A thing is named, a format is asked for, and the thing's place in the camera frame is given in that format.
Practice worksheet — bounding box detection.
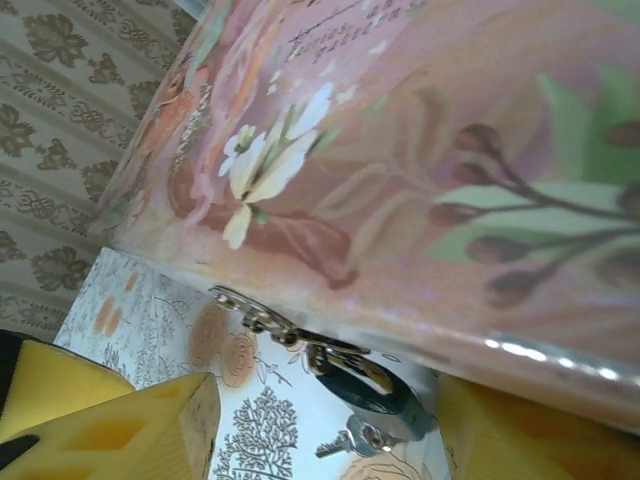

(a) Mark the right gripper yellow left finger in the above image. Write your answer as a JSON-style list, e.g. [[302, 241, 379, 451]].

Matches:
[[0, 340, 222, 480]]

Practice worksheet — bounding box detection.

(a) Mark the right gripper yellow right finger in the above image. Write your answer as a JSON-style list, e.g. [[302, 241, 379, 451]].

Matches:
[[438, 373, 640, 480]]

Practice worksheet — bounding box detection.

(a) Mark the silver key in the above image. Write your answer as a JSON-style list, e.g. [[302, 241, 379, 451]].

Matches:
[[314, 415, 402, 460]]

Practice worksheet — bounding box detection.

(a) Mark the pink floral storage box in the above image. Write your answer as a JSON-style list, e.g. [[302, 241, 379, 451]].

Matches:
[[87, 0, 640, 437]]

